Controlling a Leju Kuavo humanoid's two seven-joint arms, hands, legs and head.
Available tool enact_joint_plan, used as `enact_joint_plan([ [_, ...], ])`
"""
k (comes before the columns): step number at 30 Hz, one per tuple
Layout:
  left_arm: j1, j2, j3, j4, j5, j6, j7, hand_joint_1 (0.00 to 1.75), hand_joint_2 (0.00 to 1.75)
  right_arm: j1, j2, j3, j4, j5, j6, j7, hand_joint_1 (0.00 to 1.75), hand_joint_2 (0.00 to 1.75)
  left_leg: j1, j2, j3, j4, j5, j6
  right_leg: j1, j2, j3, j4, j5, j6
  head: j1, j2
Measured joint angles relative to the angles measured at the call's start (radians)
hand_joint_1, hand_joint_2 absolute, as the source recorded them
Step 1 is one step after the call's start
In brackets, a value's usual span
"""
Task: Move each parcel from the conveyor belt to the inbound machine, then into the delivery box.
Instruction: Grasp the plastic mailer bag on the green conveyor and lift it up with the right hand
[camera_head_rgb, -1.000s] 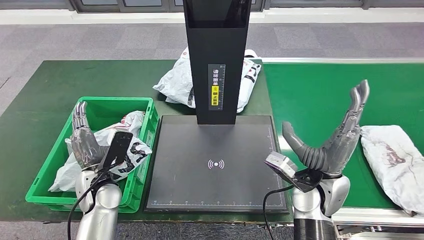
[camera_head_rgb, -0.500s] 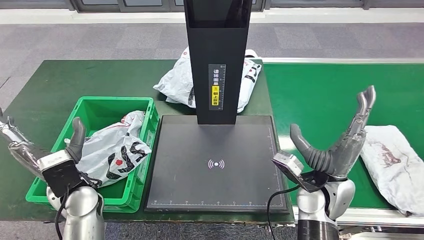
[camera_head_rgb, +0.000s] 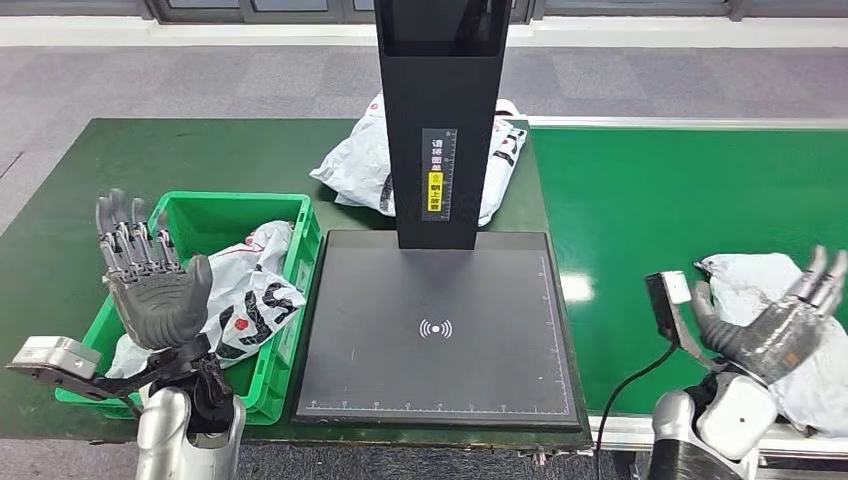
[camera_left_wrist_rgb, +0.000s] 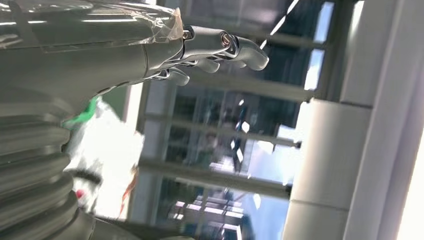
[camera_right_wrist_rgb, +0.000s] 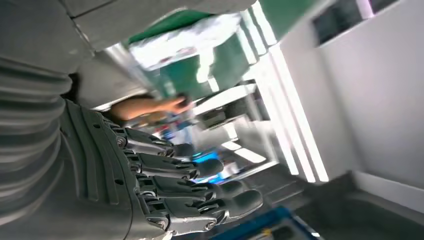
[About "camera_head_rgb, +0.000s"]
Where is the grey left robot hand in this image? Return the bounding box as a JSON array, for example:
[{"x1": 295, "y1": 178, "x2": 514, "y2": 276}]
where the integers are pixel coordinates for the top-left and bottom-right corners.
[{"x1": 94, "y1": 188, "x2": 215, "y2": 352}]

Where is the white crumpled parcel bag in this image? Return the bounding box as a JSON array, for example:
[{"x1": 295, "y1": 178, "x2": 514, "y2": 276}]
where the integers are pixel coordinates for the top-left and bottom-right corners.
[{"x1": 309, "y1": 92, "x2": 529, "y2": 228}]

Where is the green plastic crate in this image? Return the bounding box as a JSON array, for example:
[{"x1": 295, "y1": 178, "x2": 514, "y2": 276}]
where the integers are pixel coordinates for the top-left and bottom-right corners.
[{"x1": 54, "y1": 191, "x2": 324, "y2": 427}]

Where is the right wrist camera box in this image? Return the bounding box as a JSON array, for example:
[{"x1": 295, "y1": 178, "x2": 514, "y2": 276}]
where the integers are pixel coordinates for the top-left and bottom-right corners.
[{"x1": 645, "y1": 270, "x2": 697, "y2": 346}]

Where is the black inbound scanning machine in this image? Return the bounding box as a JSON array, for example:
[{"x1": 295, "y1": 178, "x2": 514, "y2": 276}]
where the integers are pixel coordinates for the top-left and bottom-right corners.
[{"x1": 292, "y1": 0, "x2": 586, "y2": 433}]

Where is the green conveyor belt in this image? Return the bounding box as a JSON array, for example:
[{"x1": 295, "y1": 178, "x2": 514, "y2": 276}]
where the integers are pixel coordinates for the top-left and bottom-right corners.
[{"x1": 527, "y1": 117, "x2": 848, "y2": 480}]

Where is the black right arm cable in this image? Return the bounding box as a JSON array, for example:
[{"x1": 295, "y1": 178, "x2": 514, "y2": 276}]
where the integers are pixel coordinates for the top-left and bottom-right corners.
[{"x1": 594, "y1": 341, "x2": 680, "y2": 480}]

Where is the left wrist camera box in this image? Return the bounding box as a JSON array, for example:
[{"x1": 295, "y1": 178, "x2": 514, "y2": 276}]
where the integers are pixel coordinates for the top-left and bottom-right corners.
[{"x1": 5, "y1": 335, "x2": 104, "y2": 389}]

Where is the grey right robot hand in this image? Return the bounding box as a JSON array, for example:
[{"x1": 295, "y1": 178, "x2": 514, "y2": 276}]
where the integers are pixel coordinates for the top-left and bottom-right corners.
[{"x1": 690, "y1": 245, "x2": 848, "y2": 388}]

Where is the plain grey-white parcel bag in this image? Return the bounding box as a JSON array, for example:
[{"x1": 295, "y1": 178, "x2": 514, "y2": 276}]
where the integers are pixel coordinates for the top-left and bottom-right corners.
[{"x1": 694, "y1": 252, "x2": 848, "y2": 439}]

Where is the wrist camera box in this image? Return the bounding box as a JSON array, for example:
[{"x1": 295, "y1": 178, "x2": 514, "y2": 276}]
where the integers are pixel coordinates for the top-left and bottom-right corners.
[
  {"x1": 5, "y1": 335, "x2": 104, "y2": 389},
  {"x1": 645, "y1": 270, "x2": 697, "y2": 346}
]

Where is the white parcel with black print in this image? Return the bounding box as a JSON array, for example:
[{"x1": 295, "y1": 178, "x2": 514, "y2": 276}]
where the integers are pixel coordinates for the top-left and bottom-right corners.
[{"x1": 104, "y1": 220, "x2": 308, "y2": 380}]

